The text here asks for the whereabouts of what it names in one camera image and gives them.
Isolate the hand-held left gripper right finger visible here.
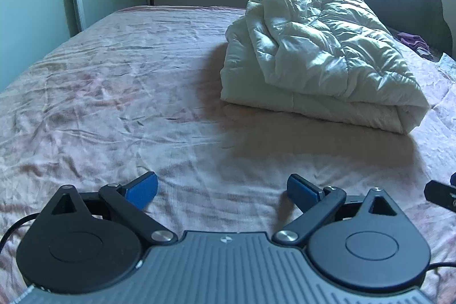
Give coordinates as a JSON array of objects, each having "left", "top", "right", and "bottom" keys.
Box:
[{"left": 272, "top": 173, "right": 399, "bottom": 249}]

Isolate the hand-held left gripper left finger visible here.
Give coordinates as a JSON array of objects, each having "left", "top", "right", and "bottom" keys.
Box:
[{"left": 50, "top": 171, "right": 179, "bottom": 248}]

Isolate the pink bedsheet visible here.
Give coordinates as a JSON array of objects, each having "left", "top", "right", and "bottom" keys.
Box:
[{"left": 0, "top": 5, "right": 456, "bottom": 304}]

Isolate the pale patterned cloth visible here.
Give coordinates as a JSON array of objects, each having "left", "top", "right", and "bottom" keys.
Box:
[{"left": 437, "top": 53, "right": 456, "bottom": 77}]

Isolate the mirrored wardrobe door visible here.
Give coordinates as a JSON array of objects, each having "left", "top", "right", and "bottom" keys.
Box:
[{"left": 0, "top": 0, "right": 86, "bottom": 91}]

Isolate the purple cloth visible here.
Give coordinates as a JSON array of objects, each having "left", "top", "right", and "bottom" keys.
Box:
[{"left": 394, "top": 31, "right": 435, "bottom": 60}]

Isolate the white puffer jacket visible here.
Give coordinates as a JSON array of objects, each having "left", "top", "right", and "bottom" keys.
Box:
[{"left": 220, "top": 0, "right": 430, "bottom": 135}]

